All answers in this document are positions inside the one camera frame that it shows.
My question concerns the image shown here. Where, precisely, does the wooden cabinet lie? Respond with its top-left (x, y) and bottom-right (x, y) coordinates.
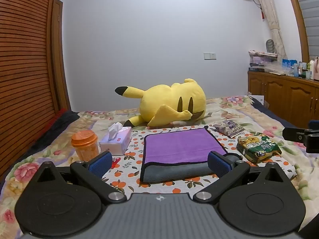
top-left (247, 71), bottom-right (319, 130)

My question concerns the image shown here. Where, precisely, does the wooden window frame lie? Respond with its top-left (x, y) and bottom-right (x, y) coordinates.
top-left (284, 0), bottom-right (310, 58)

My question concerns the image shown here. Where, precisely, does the white tissue box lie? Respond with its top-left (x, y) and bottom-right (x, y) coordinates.
top-left (99, 122), bottom-right (132, 156)

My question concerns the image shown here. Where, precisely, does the pink bag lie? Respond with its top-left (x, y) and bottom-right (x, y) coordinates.
top-left (312, 56), bottom-right (319, 81)

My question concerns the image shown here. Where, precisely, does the beige curtain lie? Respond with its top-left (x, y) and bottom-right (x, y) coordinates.
top-left (249, 0), bottom-right (287, 61)

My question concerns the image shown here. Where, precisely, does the orange plastic cup with lid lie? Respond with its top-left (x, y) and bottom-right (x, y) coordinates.
top-left (71, 130), bottom-right (100, 162)

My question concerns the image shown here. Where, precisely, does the yellow plush toy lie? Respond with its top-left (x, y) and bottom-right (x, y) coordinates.
top-left (115, 78), bottom-right (207, 128)

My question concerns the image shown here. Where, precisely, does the stack of boxes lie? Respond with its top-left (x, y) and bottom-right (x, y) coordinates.
top-left (248, 49), bottom-right (279, 74)

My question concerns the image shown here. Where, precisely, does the group of bottles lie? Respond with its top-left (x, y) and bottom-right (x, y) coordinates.
top-left (293, 58), bottom-right (315, 80)

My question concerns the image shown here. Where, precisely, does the green snack packet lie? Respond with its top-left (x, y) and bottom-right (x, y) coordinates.
top-left (236, 134), bottom-right (283, 165)

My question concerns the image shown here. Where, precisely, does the dark blue mattress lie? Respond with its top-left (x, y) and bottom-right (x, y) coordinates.
top-left (250, 97), bottom-right (311, 130)

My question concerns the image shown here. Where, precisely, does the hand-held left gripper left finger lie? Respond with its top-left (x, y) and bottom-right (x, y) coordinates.
top-left (37, 151), bottom-right (127, 204)

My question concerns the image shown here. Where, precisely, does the white orange-print cloth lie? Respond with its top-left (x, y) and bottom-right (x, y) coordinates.
top-left (99, 126), bottom-right (297, 195)

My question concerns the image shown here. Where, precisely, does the clear plastic bag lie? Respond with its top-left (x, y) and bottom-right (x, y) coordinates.
top-left (264, 62), bottom-right (287, 75)

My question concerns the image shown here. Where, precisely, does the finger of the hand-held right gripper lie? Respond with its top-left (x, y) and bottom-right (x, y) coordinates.
top-left (283, 120), bottom-right (319, 154)

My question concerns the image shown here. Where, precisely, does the wooden louvered wardrobe door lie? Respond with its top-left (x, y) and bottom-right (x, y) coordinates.
top-left (0, 0), bottom-right (63, 183)

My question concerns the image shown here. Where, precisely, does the blue box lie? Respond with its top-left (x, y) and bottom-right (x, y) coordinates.
top-left (282, 59), bottom-right (298, 76)

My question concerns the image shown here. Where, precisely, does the small grey fan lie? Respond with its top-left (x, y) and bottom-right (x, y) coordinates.
top-left (265, 39), bottom-right (276, 54)

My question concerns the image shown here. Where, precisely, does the purple and grey towel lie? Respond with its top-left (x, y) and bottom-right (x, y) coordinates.
top-left (139, 126), bottom-right (229, 184)

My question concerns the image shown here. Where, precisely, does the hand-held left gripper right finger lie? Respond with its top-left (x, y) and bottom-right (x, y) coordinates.
top-left (193, 151), bottom-right (287, 204)

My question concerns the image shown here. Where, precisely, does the purple snack packet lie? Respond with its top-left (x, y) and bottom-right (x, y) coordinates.
top-left (213, 119), bottom-right (245, 139)

